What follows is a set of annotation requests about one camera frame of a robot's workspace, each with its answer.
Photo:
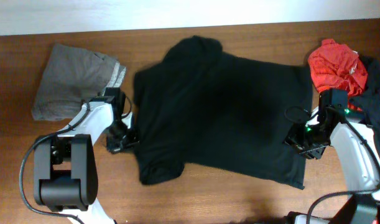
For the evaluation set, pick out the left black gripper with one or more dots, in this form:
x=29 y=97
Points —
x=114 y=145

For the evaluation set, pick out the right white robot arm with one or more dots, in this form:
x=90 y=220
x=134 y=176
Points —
x=354 y=145

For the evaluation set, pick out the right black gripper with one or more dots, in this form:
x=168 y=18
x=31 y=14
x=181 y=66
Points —
x=293 y=138

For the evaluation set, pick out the red garment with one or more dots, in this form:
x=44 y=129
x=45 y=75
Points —
x=336 y=66

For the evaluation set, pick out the black t-shirt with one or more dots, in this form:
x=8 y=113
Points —
x=202 y=105

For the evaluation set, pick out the grey folded garment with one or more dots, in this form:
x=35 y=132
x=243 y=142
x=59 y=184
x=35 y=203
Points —
x=74 y=75

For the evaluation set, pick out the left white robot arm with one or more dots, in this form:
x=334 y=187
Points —
x=65 y=173

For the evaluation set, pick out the dark navy garment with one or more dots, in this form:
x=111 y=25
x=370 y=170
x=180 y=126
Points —
x=369 y=100

